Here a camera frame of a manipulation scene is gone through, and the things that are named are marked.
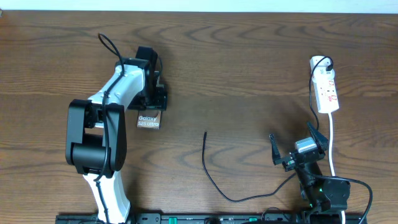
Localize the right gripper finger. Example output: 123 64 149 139
307 122 328 151
269 134 282 166

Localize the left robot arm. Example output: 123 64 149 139
55 46 167 223

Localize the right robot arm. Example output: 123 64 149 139
269 123 351 223

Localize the white charger plug adapter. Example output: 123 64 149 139
318 65 335 80

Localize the white power strip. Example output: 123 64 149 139
310 55 339 114

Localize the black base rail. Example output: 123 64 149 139
55 212 362 224

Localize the black charger cable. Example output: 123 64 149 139
201 55 335 203

